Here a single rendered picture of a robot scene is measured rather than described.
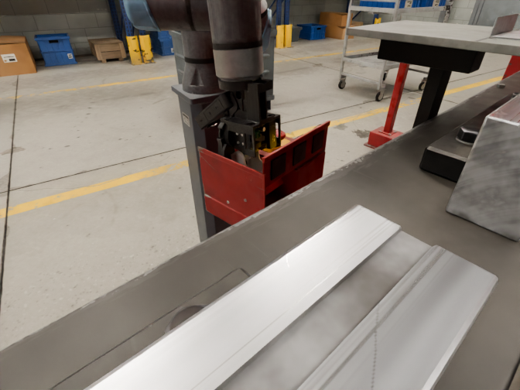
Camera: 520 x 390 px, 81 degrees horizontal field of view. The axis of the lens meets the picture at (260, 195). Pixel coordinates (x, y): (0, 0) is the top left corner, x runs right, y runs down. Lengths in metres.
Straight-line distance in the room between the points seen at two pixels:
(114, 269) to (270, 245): 1.33
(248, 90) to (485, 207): 0.34
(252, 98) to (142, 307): 0.35
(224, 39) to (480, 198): 0.36
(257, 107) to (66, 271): 1.33
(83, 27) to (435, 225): 6.54
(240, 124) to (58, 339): 0.37
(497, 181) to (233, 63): 0.35
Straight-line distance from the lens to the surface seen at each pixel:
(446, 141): 0.42
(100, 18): 6.69
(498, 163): 0.31
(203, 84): 1.00
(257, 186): 0.50
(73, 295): 1.53
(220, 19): 0.48
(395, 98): 2.47
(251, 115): 0.50
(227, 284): 0.19
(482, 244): 0.32
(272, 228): 0.27
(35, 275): 1.71
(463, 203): 0.33
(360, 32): 0.53
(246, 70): 0.48
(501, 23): 0.53
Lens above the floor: 1.05
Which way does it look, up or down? 35 degrees down
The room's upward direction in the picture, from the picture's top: straight up
